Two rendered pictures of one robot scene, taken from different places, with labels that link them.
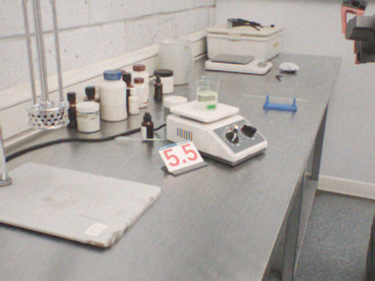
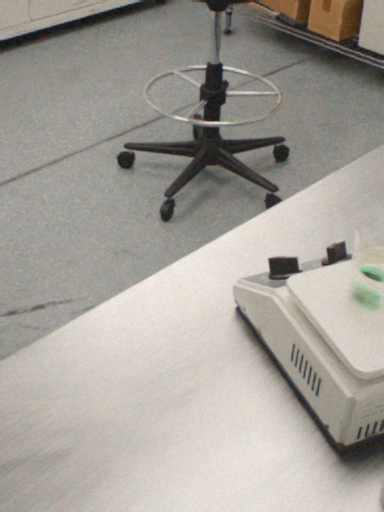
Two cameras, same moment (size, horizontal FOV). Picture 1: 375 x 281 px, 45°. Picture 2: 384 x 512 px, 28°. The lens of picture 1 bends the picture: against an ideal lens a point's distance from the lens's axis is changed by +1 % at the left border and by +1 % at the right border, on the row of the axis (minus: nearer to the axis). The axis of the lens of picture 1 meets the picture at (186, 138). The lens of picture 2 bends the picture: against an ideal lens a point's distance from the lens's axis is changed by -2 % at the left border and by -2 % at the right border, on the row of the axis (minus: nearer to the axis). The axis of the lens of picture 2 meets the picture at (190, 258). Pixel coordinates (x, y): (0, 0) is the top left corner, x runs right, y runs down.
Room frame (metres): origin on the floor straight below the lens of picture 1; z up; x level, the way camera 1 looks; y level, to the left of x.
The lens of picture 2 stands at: (1.47, 0.00, 1.23)
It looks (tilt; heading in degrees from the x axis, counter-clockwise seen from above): 37 degrees down; 204
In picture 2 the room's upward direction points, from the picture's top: 2 degrees clockwise
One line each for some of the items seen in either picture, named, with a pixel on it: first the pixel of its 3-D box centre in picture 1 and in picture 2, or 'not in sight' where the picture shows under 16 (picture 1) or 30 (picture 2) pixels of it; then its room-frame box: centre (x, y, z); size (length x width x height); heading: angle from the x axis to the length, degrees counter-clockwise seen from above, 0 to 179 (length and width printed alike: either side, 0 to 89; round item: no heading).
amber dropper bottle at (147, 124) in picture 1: (147, 125); not in sight; (1.01, 0.09, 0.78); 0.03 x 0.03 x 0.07
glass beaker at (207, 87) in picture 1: (209, 93); (381, 263); (0.98, -0.05, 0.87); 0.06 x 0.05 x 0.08; 95
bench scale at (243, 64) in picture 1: (239, 64); not in sight; (1.91, -0.22, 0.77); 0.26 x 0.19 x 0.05; 70
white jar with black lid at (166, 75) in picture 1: (163, 81); not in sight; (1.48, 0.08, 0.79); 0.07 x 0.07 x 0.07
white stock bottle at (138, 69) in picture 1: (139, 82); not in sight; (1.38, 0.15, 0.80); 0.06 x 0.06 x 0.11
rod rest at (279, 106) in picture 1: (280, 102); not in sight; (1.31, -0.28, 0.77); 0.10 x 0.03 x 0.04; 74
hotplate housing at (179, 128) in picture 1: (212, 130); (355, 328); (0.97, -0.06, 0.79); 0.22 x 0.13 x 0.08; 48
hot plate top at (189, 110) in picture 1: (204, 110); (381, 308); (0.98, -0.04, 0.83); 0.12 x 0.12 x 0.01; 48
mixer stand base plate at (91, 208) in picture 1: (60, 197); not in sight; (0.69, 0.22, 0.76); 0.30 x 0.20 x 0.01; 69
